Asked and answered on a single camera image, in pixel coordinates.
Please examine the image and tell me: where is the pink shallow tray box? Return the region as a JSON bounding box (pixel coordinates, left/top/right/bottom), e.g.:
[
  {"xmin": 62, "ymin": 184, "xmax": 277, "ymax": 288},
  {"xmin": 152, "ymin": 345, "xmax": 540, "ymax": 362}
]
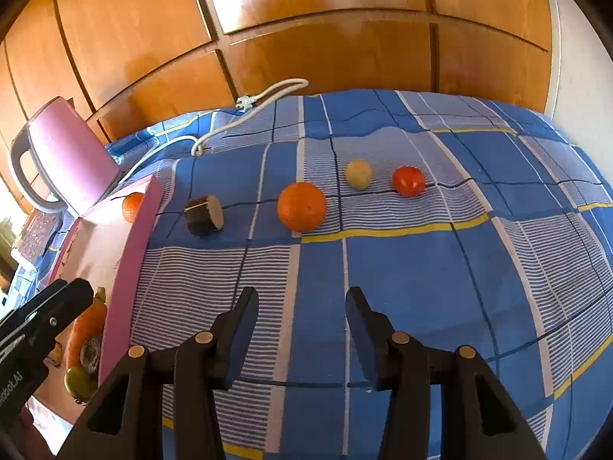
[{"xmin": 51, "ymin": 176, "xmax": 163, "ymax": 381}]

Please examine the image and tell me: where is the white power cable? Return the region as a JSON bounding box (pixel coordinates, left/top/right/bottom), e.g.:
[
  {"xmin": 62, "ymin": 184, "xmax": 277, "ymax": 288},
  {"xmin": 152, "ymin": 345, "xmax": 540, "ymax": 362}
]
[{"xmin": 116, "ymin": 77, "xmax": 310, "ymax": 186}]

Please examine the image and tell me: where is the orange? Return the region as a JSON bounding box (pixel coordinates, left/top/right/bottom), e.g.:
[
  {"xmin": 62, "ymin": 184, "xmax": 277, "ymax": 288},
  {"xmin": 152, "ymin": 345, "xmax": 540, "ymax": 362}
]
[{"xmin": 276, "ymin": 182, "xmax": 327, "ymax": 233}]

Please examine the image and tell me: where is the dark brown avocado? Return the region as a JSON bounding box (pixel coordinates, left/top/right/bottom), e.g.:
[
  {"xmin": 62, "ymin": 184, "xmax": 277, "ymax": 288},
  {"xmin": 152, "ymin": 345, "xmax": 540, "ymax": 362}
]
[{"xmin": 79, "ymin": 335, "xmax": 102, "ymax": 375}]

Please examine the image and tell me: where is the blue plaid tablecloth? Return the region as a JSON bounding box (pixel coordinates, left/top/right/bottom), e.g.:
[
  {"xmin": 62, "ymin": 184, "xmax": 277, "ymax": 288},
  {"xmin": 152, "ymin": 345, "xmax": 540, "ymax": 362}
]
[{"xmin": 109, "ymin": 90, "xmax": 612, "ymax": 459}]

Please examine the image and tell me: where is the silver tissue box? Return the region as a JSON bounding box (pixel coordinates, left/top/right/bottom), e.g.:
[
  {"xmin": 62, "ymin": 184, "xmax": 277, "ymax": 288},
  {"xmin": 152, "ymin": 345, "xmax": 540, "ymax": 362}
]
[{"xmin": 11, "ymin": 210, "xmax": 62, "ymax": 269}]

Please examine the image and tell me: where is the wooden panel wardrobe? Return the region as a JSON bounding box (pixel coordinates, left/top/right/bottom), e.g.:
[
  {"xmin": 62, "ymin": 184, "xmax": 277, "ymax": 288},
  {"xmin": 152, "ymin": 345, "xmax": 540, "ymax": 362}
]
[{"xmin": 0, "ymin": 0, "xmax": 555, "ymax": 155}]

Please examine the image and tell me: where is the orange mandarin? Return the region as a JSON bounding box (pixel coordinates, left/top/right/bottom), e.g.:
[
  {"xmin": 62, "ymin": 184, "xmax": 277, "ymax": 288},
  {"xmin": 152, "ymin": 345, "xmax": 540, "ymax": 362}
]
[{"xmin": 121, "ymin": 192, "xmax": 144, "ymax": 223}]

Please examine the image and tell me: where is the dark eggplant piece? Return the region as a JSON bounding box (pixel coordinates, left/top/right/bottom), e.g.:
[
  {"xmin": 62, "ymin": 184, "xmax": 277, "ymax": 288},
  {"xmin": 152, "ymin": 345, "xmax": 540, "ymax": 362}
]
[{"xmin": 183, "ymin": 194, "xmax": 225, "ymax": 237}]

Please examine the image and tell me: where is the red tomato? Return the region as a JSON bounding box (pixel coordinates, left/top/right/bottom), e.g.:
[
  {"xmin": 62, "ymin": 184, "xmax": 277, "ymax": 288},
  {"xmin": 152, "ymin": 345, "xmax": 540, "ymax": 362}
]
[{"xmin": 392, "ymin": 166, "xmax": 426, "ymax": 197}]

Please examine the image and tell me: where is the pink electric kettle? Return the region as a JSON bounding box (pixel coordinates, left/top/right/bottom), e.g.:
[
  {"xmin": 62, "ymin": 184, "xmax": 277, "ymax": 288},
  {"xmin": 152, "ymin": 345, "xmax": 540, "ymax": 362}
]
[{"xmin": 9, "ymin": 97, "xmax": 121, "ymax": 217}]

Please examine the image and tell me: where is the orange carrot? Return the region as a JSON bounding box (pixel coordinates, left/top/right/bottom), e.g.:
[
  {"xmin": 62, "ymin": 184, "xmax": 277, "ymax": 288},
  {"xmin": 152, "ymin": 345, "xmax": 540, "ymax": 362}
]
[{"xmin": 64, "ymin": 287, "xmax": 107, "ymax": 369}]

